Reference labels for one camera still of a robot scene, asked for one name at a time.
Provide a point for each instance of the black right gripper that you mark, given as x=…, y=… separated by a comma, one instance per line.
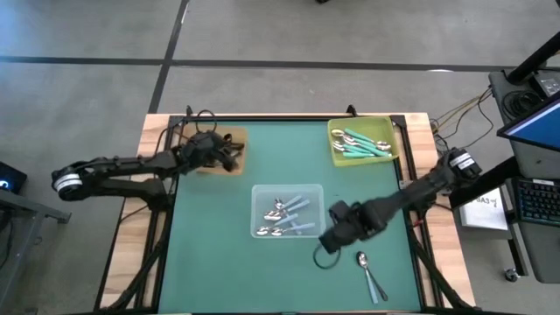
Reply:
x=367, y=219

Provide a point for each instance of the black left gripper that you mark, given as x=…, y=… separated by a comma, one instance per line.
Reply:
x=203, y=159

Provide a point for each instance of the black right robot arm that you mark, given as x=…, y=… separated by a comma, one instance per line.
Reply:
x=420, y=190

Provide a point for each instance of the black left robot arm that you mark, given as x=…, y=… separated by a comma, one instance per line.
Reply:
x=131, y=163

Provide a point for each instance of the orange plastic bin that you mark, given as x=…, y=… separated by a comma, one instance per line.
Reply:
x=242, y=133

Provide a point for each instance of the clear plastic bin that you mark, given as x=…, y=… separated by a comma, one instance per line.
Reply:
x=262, y=197

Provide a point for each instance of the yellow-green plastic bin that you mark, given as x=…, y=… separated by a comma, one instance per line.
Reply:
x=380, y=127

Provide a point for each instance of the green table mat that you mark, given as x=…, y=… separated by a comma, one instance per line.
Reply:
x=240, y=271

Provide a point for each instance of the white paper sheet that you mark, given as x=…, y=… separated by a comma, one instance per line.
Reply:
x=483, y=214

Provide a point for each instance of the black diagonal beam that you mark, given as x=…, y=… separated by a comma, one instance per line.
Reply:
x=499, y=179

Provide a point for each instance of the caster wheel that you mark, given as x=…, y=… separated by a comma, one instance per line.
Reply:
x=512, y=275

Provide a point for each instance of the black keyboard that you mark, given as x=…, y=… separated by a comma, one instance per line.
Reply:
x=540, y=201

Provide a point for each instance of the grey equipment cart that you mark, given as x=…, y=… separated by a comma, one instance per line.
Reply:
x=538, y=254

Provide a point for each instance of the grey metal stand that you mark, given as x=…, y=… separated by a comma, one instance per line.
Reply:
x=26, y=205

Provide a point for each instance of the computer monitor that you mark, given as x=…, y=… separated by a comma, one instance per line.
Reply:
x=538, y=127

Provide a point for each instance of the black device with blue light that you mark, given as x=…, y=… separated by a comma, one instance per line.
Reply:
x=11, y=177

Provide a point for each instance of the black power adapter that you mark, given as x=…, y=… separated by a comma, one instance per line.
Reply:
x=549, y=83

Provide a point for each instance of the black pole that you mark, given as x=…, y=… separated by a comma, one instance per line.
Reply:
x=534, y=59

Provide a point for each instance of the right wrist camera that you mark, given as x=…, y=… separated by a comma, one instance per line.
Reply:
x=332, y=241

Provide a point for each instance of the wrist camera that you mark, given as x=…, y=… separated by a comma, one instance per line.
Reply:
x=203, y=142
x=332, y=241

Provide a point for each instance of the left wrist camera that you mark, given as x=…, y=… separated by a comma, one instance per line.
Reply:
x=203, y=142

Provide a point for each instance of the black table frame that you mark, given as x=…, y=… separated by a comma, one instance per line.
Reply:
x=284, y=117

